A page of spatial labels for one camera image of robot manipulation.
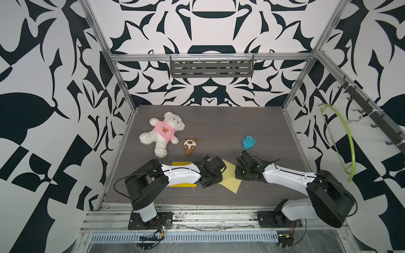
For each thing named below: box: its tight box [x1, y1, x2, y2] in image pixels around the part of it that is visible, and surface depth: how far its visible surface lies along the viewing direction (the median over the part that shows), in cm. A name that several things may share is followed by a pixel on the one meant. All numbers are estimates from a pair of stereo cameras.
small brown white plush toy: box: [183, 138, 198, 156], surface depth 99 cm
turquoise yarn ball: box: [241, 135, 256, 150], surface depth 101 cm
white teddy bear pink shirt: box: [139, 111, 186, 159], surface depth 98 cm
